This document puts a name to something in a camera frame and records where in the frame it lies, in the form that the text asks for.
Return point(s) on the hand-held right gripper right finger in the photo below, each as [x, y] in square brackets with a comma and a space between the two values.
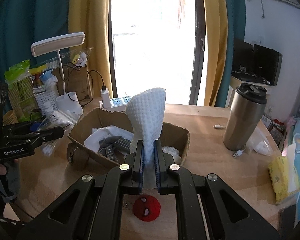
[158, 160]

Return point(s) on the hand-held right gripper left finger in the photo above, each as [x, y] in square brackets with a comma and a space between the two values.
[140, 160]

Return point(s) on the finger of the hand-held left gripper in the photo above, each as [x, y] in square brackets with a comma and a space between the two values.
[20, 127]
[48, 133]

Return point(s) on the grey sock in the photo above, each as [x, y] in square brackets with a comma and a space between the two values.
[115, 152]

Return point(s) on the cardboard box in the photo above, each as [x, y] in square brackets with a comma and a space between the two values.
[90, 122]

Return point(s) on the white cloth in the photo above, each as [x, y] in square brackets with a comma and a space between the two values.
[102, 136]

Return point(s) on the white paper towel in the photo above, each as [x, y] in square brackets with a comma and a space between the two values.
[146, 112]

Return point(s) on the brown soft pouch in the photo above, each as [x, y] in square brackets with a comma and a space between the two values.
[76, 156]

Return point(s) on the clear bag of cotton swabs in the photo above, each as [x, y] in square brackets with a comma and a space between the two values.
[57, 122]

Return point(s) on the stack of brown paper cups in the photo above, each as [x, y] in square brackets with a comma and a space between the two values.
[10, 117]

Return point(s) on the white pill bottle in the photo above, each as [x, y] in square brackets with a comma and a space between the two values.
[48, 107]

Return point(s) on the white perforated basket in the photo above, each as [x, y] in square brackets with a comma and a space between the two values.
[46, 97]

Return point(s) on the green wrapped paper cup pack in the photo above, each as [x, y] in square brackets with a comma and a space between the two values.
[20, 90]

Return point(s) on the red spider plush ball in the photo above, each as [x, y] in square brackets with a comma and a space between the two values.
[147, 208]

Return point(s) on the jar with yellow lid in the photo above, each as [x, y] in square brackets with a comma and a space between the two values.
[36, 78]

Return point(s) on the blue and white plastic bag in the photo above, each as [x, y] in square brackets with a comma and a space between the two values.
[48, 77]

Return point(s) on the brown paper bag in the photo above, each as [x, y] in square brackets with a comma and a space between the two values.
[76, 82]

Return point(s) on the white power strip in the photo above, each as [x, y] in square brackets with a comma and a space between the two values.
[118, 103]

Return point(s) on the white charger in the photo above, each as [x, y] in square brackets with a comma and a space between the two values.
[105, 97]

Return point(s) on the clear bag with yellow toy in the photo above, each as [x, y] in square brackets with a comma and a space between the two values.
[77, 57]

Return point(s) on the white desk lamp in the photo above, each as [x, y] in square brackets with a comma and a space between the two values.
[60, 42]

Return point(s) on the stainless steel tumbler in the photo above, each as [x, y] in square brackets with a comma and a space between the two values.
[240, 120]

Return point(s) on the clear plastic bag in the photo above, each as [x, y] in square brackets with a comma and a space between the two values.
[260, 142]

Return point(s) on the wide teal curtain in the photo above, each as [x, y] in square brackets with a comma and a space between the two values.
[27, 17]

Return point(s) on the wide yellow curtain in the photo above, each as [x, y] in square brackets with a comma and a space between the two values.
[90, 30]

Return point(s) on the red and white boxes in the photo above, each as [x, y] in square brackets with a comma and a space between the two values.
[273, 127]

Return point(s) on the yellow tissue pack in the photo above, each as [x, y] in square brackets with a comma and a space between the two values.
[282, 177]

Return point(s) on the narrow yellow curtain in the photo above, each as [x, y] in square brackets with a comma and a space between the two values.
[213, 42]

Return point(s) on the glass balcony door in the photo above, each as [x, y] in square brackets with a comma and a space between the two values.
[152, 30]

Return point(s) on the black electronics box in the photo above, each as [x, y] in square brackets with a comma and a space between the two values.
[242, 55]
[267, 62]

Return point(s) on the narrow teal curtain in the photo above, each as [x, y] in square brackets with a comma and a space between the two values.
[236, 17]

